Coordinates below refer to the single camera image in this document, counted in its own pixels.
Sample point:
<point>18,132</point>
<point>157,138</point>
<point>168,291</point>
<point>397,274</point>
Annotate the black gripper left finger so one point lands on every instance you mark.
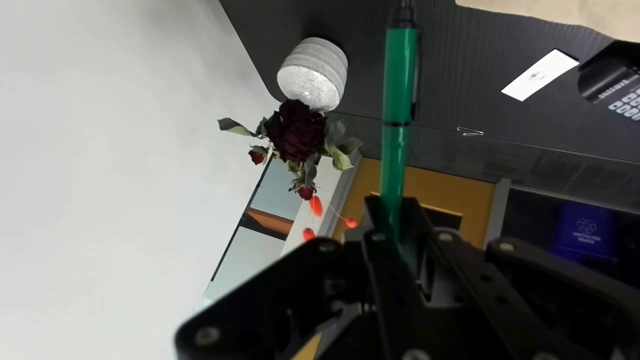
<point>301,300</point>

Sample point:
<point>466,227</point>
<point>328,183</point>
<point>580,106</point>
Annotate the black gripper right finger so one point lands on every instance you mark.
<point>521,300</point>

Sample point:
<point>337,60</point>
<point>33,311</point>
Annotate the green pen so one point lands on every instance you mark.
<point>398,81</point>

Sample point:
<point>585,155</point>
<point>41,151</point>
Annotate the small red marker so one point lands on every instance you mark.
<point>309,232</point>
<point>350,222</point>
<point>317,207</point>

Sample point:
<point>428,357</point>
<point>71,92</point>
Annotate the dark red dried flowers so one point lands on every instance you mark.
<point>297,132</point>

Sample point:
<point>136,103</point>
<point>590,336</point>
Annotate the black cart table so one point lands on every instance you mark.
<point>481,81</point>

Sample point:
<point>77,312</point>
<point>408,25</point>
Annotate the small white card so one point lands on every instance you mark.
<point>540,75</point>

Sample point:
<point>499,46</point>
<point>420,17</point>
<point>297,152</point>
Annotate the small white vase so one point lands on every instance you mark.
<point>313,73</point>

